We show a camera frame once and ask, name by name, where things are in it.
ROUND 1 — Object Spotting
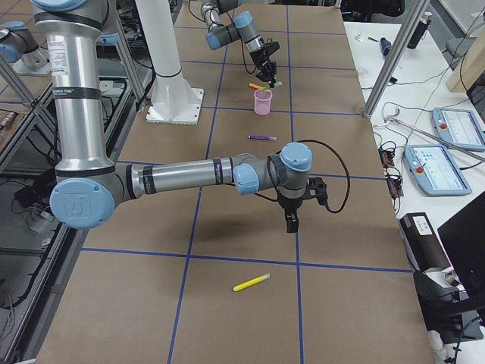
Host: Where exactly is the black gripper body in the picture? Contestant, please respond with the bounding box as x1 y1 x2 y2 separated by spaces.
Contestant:
249 41 280 77
277 177 327 217

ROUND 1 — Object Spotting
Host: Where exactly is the green highlighter pen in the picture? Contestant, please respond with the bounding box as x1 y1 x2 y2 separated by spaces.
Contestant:
259 81 282 91

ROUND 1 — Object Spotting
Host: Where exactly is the yellow highlighter pen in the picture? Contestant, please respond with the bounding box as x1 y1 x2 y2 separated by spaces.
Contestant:
232 273 271 292

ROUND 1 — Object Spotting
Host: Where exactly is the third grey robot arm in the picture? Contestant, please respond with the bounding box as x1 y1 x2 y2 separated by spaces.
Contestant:
1 20 48 75

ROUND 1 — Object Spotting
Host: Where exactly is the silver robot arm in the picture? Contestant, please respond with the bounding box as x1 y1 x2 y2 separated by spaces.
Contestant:
33 1 327 233
200 1 280 88

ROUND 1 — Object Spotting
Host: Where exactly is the pink mesh pen holder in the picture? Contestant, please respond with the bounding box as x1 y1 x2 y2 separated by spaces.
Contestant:
254 89 273 115

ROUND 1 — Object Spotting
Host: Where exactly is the purple marker pen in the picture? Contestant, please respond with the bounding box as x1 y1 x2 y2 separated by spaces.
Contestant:
248 134 277 141

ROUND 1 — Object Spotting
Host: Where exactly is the near blue teach pendant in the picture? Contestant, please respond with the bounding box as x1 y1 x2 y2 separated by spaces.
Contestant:
404 144 472 196

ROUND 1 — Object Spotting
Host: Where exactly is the blue teach pendant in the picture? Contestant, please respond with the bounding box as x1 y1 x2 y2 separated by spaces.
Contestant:
432 108 484 152
404 144 472 196

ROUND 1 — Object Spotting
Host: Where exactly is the black box with label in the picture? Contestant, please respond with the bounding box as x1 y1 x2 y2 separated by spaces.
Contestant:
399 212 451 272

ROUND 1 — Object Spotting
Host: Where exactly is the black monitor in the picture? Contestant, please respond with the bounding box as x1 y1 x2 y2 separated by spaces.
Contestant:
438 193 484 293

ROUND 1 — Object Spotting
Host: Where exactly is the far blue teach pendant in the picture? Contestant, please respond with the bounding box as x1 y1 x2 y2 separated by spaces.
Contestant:
432 108 484 152

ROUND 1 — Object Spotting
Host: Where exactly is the black water bottle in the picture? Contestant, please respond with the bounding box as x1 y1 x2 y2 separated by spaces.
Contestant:
407 11 433 49

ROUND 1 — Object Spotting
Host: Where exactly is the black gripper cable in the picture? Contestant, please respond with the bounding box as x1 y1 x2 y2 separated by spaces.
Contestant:
257 140 351 213
187 0 274 75

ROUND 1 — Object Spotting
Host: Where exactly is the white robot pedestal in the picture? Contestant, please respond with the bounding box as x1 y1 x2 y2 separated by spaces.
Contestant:
136 0 204 125

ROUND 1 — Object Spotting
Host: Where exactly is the aluminium frame post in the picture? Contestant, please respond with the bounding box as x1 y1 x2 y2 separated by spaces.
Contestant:
361 0 430 119

